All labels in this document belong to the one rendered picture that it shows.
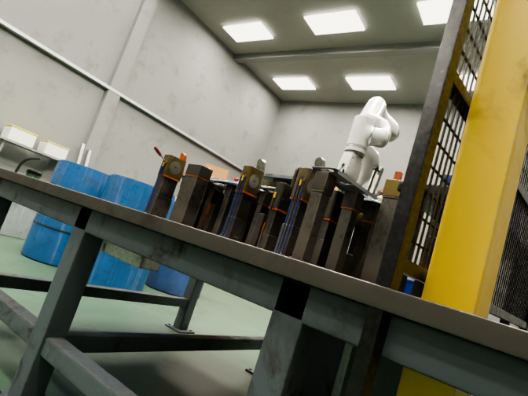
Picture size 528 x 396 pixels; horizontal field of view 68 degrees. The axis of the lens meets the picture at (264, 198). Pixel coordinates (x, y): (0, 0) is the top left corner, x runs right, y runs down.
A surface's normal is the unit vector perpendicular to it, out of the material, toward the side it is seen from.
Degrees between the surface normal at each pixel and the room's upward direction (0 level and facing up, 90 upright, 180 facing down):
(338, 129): 90
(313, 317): 90
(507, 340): 90
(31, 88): 90
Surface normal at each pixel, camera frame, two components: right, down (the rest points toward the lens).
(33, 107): 0.79, 0.17
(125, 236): -0.53, -0.29
